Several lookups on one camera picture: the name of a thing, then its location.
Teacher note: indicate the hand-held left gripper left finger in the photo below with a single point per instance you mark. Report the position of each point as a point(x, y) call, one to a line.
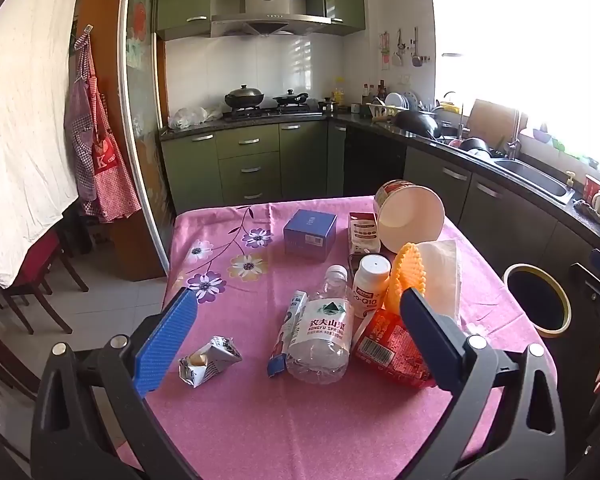
point(165, 345)

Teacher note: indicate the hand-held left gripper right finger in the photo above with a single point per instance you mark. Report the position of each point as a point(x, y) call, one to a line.
point(430, 340)

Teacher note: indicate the red instant noodle cup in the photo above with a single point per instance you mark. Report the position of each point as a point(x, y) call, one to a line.
point(385, 345)

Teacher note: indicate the silver wrapper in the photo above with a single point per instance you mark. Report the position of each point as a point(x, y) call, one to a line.
point(210, 360)

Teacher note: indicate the yellow rimmed trash bin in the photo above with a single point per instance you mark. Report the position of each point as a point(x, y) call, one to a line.
point(535, 295)

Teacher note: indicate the white paper tissue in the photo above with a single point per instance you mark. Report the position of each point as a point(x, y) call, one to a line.
point(442, 280)

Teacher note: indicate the orange silicone brush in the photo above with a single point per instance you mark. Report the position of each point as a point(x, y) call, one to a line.
point(405, 270)

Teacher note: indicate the clear plastic water bottle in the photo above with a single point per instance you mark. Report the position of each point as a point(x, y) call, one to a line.
point(320, 340)

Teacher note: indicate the white paper bowl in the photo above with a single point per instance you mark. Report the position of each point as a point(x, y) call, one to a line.
point(410, 220)

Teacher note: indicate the toothpaste tube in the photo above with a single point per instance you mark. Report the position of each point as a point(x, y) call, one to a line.
point(292, 315)

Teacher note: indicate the white supplement bottle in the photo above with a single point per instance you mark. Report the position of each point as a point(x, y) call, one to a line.
point(370, 285)

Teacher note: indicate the soap dispenser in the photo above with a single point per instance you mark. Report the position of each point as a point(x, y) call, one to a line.
point(571, 181)

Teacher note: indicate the steel sink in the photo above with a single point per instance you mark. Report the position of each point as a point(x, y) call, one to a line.
point(535, 177)

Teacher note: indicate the small metal tin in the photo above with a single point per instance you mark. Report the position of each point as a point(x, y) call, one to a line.
point(355, 261)

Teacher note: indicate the grey lower cabinets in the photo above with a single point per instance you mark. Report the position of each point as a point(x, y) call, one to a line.
point(500, 210)

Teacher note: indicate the white and red carton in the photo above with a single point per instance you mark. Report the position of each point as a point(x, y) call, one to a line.
point(362, 232)

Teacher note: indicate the pink floral tablecloth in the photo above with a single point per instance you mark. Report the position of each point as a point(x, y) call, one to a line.
point(280, 420)

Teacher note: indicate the steel faucet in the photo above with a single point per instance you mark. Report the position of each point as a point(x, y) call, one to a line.
point(515, 135)

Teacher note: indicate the wooden chair red seat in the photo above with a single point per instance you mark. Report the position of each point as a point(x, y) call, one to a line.
point(35, 260)

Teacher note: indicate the black kitchen countertop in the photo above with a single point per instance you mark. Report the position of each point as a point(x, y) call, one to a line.
point(480, 162)

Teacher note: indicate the blue cardboard box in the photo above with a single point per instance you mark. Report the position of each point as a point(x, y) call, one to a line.
point(310, 232)

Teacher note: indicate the dark wooden chair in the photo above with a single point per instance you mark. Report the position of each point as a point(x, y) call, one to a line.
point(0, 365)

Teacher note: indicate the black pot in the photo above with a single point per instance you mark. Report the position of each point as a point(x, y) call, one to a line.
point(475, 146)

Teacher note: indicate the wooden cutting board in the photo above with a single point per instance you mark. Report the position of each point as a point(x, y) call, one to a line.
point(490, 122)

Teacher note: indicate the red checked apron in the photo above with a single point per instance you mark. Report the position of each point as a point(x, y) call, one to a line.
point(111, 170)

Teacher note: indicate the green lower cabinets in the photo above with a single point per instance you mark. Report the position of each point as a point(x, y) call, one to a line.
point(250, 160)

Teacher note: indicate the large black wok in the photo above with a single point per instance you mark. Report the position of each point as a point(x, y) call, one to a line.
point(420, 124)

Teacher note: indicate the white plastic bag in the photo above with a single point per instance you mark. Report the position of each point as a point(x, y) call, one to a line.
point(192, 117)

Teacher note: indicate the purple checked apron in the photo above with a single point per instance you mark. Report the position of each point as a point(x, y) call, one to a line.
point(80, 125)

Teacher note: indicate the dish rack with dishes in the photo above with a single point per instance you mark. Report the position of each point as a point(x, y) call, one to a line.
point(397, 102)

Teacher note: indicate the small steel pot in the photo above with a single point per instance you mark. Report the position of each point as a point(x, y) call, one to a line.
point(328, 108)

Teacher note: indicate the row of sauce bottles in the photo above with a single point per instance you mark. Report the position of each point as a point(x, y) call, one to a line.
point(375, 92)

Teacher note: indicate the gas stove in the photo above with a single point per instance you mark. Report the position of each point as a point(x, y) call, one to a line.
point(270, 111)

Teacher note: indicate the glass sliding door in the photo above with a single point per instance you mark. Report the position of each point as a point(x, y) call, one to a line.
point(145, 85)

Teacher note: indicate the black wok with lid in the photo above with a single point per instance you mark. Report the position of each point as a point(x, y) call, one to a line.
point(244, 96)

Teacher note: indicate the yellow oil bottle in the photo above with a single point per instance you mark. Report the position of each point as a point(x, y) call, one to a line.
point(338, 92)

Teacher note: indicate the white hanging cloth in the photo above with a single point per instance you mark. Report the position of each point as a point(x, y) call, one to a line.
point(25, 110)

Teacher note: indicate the black pan with lid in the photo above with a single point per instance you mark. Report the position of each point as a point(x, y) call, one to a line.
point(290, 97)

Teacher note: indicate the hanging kitchen utensils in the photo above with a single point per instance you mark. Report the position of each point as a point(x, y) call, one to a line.
point(400, 47)

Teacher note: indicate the steel range hood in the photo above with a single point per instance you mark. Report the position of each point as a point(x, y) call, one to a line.
point(267, 5)

